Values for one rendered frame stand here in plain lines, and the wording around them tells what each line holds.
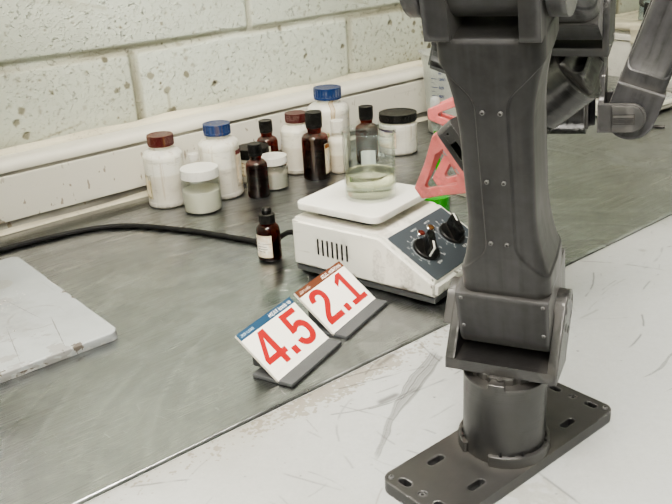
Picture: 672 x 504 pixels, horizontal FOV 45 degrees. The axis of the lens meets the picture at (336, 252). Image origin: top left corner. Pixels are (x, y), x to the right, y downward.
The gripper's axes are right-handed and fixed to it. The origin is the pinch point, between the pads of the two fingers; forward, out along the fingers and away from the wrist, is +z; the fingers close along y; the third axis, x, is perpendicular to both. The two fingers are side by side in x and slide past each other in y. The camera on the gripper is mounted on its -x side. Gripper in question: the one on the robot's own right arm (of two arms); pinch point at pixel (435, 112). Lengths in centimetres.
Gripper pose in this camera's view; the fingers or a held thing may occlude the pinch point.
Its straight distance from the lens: 112.2
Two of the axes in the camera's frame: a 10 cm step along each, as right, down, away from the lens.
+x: 0.9, 9.3, 3.7
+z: -9.3, -0.5, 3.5
